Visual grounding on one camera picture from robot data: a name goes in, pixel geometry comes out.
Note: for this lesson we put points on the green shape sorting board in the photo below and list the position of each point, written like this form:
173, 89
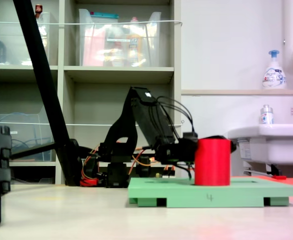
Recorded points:
236, 195

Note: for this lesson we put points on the white ceramic sink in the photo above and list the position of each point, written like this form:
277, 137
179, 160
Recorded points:
281, 145

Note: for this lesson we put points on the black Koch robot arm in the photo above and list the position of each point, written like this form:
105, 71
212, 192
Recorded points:
146, 117

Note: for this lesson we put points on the teal topped plastic bag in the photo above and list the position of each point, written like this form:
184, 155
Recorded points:
104, 17

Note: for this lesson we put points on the brown bottle red cap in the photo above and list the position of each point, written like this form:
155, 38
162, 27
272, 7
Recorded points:
38, 10

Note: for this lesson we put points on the clear plastic file box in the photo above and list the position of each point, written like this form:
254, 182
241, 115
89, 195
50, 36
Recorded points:
24, 132

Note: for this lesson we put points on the thin black tripod strut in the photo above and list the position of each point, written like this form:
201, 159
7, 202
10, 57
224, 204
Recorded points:
31, 150

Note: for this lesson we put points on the orange label bottle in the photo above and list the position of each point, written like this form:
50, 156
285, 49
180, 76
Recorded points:
134, 47

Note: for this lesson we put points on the pink packet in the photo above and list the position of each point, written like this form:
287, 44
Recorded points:
92, 47

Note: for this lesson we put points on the thick black tripod leg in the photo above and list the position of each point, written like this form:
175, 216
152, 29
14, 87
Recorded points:
41, 70

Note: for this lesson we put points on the small clear sanitizer bottle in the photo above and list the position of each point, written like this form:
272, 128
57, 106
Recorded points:
266, 116

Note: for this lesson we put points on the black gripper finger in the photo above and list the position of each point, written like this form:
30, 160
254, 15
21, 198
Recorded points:
233, 146

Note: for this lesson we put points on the beige shelf unit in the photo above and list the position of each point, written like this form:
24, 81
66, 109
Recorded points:
119, 71

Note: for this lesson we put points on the clear plastic storage bin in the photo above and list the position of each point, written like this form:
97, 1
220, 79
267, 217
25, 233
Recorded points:
16, 50
116, 52

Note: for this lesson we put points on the red cylinder block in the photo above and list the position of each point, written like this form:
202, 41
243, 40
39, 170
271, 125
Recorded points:
212, 162

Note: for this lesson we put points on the black sink bracket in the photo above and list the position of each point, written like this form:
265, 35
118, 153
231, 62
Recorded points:
274, 170

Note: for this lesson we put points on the white foam soap dispenser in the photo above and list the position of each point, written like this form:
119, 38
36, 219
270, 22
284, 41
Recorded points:
274, 75

